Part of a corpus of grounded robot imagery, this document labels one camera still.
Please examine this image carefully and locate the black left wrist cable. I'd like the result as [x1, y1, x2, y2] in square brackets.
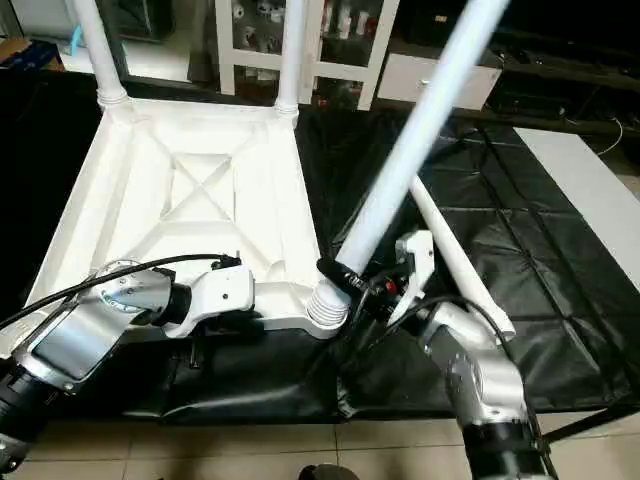
[0, 252, 243, 333]

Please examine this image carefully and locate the blue plastic tool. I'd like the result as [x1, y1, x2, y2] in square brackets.
[67, 24, 87, 57]

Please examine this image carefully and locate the white plastic table top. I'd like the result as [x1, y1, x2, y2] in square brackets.
[0, 97, 353, 358]

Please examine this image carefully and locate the white drawer unit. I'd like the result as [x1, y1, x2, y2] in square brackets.
[378, 52, 501, 111]

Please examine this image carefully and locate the black stand leg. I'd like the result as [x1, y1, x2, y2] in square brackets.
[528, 405, 640, 448]

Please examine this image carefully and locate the white flat board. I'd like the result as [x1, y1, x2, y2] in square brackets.
[513, 125, 640, 269]

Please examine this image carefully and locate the black work mat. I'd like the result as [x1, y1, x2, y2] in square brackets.
[0, 65, 640, 426]

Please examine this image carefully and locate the brown cardboard box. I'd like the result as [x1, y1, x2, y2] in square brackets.
[0, 37, 63, 71]

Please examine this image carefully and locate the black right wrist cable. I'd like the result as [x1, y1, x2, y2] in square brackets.
[335, 262, 506, 371]

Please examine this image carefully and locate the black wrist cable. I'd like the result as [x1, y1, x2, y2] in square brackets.
[335, 262, 506, 371]
[0, 252, 243, 333]

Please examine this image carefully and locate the white glass-door cabinet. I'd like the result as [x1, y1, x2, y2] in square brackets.
[215, 0, 403, 111]

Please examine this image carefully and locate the white plastic table leg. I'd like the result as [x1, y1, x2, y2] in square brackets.
[68, 0, 133, 113]
[407, 176, 517, 343]
[304, 0, 513, 333]
[274, 0, 307, 118]

